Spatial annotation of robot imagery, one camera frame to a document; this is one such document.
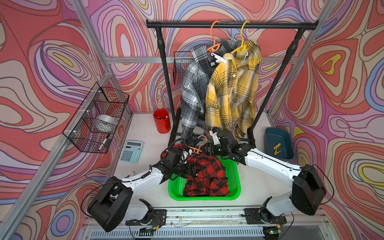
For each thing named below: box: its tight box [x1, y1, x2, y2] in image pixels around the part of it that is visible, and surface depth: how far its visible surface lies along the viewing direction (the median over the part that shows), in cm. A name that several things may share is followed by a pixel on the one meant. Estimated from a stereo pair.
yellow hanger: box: [230, 20, 250, 55], surface depth 63 cm
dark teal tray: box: [264, 127, 294, 162], surface depth 101 cm
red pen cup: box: [153, 109, 171, 134], surface depth 103 cm
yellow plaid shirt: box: [205, 40, 263, 142], surface depth 70 cm
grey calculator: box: [120, 140, 144, 164], surface depth 98 cm
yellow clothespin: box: [273, 143, 281, 156], surface depth 100 cm
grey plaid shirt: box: [180, 39, 237, 145], surface depth 67 cm
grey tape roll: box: [91, 114, 118, 134], surface depth 74 cm
